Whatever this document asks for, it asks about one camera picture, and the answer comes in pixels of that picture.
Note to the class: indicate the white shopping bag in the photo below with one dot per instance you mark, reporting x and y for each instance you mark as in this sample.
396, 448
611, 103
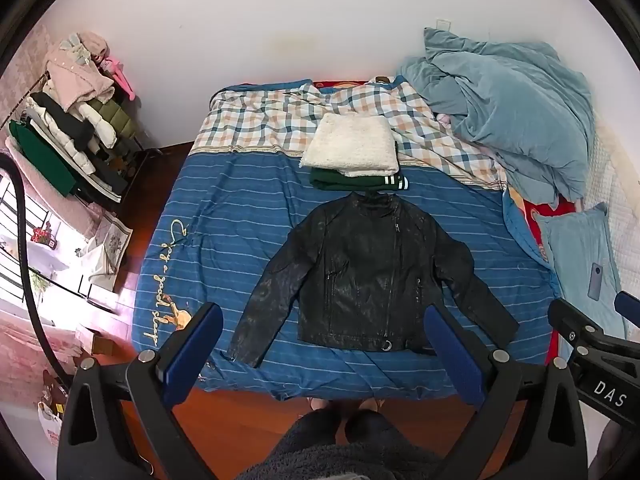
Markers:
50, 417

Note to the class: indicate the pile of clothes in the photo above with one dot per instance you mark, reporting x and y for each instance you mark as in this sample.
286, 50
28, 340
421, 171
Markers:
65, 80

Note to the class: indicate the green folded garment, striped cuff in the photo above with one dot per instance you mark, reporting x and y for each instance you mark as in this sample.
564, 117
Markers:
340, 182

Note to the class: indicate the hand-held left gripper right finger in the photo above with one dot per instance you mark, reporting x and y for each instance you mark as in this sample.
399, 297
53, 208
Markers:
452, 355

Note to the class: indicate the white fluffy folded garment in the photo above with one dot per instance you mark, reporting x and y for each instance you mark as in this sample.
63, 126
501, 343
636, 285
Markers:
350, 145

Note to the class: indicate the plaid quilt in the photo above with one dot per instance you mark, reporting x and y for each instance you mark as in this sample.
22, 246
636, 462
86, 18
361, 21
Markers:
250, 120

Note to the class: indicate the white floral cloth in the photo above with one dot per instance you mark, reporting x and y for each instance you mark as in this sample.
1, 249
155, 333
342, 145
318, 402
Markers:
112, 240

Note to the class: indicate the white wall socket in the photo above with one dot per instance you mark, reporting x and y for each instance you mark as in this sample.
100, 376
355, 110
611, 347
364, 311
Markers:
443, 24

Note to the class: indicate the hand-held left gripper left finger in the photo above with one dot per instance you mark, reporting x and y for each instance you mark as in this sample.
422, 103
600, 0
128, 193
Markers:
192, 355

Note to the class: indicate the person's foot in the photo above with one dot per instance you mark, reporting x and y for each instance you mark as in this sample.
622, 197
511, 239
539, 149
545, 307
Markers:
372, 403
320, 403

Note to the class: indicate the white quilted cover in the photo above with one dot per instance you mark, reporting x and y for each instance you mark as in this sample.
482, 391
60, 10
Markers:
615, 185

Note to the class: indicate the blue striped bed sheet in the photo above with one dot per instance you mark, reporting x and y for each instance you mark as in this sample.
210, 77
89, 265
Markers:
240, 210

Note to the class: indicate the light blue pillow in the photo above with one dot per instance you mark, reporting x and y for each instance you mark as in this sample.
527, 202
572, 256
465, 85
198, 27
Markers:
570, 250

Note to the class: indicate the pink floral curtain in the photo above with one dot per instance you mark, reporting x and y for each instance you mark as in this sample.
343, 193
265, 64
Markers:
20, 60

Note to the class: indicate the person's grey fleece legs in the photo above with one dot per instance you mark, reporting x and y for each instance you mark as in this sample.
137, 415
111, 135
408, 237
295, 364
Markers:
320, 450

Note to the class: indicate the grey smartphone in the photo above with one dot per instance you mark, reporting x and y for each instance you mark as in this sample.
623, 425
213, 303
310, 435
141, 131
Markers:
595, 282

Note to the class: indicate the black metal clothes rack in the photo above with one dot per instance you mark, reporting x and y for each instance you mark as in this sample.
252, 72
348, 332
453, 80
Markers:
142, 157

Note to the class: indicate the red flower plant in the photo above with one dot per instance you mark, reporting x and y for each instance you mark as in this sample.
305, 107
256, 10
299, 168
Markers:
42, 236

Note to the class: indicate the black leather jacket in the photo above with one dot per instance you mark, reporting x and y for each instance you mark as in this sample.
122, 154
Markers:
360, 280

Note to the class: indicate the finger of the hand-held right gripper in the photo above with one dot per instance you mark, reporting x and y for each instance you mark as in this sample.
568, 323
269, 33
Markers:
567, 314
628, 303

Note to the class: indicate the blue-grey duvet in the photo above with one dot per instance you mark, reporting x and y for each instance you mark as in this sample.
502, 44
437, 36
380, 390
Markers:
500, 105

